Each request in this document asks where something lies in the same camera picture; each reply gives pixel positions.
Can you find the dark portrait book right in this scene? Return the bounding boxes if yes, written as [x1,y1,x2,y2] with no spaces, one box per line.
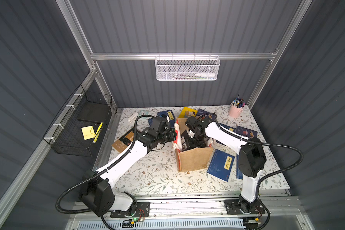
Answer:
[235,126,258,139]

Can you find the yellow pen in basket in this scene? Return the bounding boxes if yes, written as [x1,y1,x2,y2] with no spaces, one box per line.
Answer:
[93,122,103,144]

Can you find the yellow cartoon cover book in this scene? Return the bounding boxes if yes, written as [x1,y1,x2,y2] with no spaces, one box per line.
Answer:
[179,107,198,118]

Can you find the yellow sticky note pad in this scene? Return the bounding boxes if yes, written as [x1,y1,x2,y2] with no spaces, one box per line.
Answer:
[81,126,96,140]

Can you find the black tray in side basket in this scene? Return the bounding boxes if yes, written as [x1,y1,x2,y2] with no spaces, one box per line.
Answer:
[77,102,110,123]

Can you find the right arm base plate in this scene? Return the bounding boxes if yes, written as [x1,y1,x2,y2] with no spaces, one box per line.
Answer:
[224,199,266,215]

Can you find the pink pen cup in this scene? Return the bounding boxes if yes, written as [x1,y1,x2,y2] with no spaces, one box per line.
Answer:
[229,94,245,119]

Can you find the white wire wall basket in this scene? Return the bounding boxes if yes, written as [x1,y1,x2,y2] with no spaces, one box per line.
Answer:
[155,55,221,81]

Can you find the blue book yellow label back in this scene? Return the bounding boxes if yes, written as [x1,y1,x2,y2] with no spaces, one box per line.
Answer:
[157,110,176,127]

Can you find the black wire side basket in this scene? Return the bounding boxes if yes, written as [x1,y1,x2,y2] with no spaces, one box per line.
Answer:
[43,86,113,157]

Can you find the blue book front right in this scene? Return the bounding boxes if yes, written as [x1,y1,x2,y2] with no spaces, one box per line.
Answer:
[236,155,261,184]

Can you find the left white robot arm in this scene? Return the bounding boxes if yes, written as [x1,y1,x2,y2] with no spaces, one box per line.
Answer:
[55,117,176,217]

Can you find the white eraser block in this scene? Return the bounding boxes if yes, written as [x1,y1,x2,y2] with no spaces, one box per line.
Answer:
[127,112,139,124]

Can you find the white marker in basket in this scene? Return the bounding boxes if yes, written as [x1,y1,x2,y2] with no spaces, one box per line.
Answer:
[195,72,216,79]

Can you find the blue book middle right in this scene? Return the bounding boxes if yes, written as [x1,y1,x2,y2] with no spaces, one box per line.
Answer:
[216,123,236,145]

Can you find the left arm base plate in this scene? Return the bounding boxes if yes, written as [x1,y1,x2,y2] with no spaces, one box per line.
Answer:
[110,201,150,218]

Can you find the dark portrait book near bag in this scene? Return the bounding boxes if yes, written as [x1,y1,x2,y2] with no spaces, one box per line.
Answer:
[196,108,216,119]

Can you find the blue book front centre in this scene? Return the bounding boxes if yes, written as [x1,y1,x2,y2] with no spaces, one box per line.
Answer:
[207,149,235,182]

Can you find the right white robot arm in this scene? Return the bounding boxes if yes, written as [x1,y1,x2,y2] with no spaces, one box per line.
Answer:
[185,117,304,214]

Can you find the brown gold scroll book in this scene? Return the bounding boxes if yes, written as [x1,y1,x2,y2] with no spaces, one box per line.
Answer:
[112,128,134,153]

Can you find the jute canvas bag red trim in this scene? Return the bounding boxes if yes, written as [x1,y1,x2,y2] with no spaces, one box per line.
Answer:
[172,118,214,173]

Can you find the blue book back left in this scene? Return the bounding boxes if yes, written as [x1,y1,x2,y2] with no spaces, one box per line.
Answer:
[148,118,153,126]

